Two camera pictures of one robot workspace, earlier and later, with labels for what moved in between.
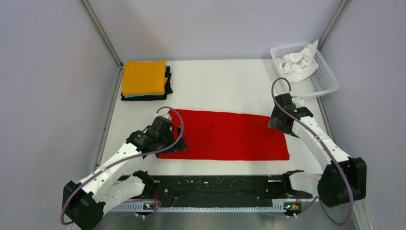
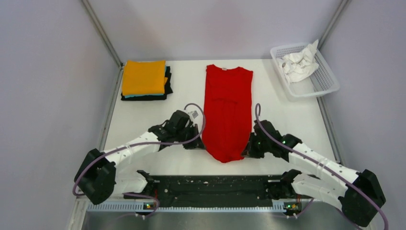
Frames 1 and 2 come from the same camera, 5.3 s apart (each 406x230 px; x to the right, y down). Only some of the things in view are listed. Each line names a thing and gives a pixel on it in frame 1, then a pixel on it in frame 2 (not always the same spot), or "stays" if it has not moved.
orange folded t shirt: x=146 y=77 stays
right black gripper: x=274 y=123 to x=249 y=152
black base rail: x=198 y=189 stays
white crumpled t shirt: x=298 y=65 stays
